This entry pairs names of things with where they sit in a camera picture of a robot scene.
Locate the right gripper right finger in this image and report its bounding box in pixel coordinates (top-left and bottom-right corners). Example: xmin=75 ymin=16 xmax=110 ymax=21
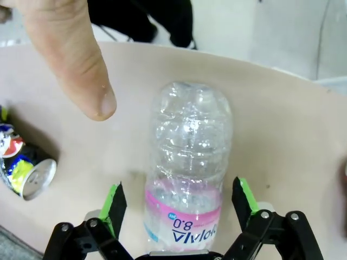
xmin=224 ymin=177 xmax=325 ymax=260

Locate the grey fabric basket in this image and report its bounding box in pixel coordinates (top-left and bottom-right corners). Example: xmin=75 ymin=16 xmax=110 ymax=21
xmin=0 ymin=224 xmax=44 ymax=260

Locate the crushed dark blue can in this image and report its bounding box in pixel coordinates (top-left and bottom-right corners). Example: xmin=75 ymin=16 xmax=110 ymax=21
xmin=0 ymin=105 xmax=58 ymax=201

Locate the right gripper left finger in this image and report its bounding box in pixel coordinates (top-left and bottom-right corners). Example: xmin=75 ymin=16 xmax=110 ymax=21
xmin=43 ymin=181 xmax=136 ymax=260

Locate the person in white sweater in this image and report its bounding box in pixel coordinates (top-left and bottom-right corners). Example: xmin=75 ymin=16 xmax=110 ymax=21
xmin=88 ymin=0 xmax=197 ymax=51

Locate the person's left hand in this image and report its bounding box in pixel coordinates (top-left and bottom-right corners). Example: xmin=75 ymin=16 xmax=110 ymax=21
xmin=23 ymin=0 xmax=118 ymax=122

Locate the clear bottle pink label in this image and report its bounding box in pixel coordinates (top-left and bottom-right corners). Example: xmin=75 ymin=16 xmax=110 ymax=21
xmin=143 ymin=81 xmax=234 ymax=255

